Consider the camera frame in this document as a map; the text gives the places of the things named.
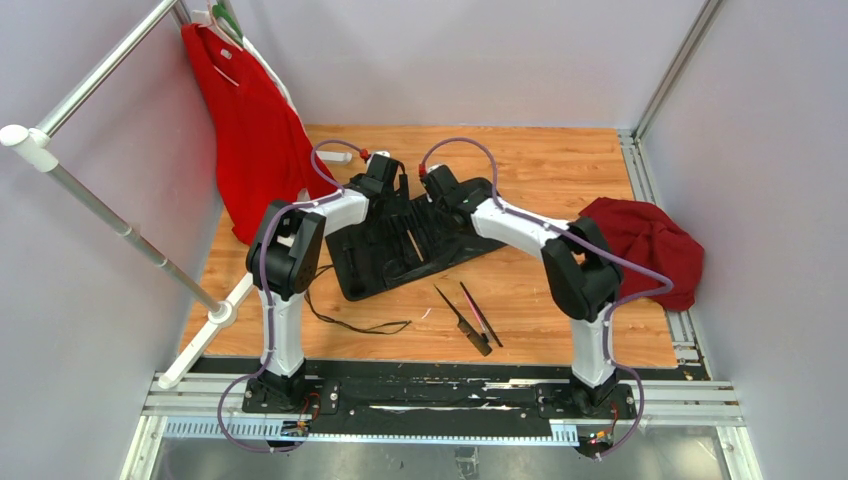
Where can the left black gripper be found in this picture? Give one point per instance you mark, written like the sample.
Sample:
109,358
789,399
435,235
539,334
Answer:
398,203

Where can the black makeup brush roll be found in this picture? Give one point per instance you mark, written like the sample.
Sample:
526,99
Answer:
385,257

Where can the black angled brush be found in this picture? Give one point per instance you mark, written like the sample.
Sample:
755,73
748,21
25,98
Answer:
494,336

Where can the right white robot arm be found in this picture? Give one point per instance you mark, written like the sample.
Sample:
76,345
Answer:
583,281

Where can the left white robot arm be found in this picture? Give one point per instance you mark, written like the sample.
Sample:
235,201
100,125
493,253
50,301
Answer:
283,261

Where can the red hanging shirt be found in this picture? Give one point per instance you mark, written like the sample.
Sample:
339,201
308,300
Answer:
263,152

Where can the black comb brush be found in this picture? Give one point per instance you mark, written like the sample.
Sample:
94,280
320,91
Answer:
467,329

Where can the dark red crumpled cloth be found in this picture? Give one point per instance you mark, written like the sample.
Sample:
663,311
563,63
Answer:
644,234

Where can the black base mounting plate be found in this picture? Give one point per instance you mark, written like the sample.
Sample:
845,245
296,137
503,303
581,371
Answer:
447,399

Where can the green white hangers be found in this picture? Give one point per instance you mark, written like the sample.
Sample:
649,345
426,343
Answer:
216,18

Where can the metal clothes rack pole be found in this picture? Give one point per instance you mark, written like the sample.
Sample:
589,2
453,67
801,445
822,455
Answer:
112,203

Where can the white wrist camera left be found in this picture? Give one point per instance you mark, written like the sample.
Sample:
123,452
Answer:
365,154

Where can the pink handled makeup brush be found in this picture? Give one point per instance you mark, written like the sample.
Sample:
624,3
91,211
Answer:
479,317

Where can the aluminium frame post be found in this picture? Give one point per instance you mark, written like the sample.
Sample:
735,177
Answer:
683,56

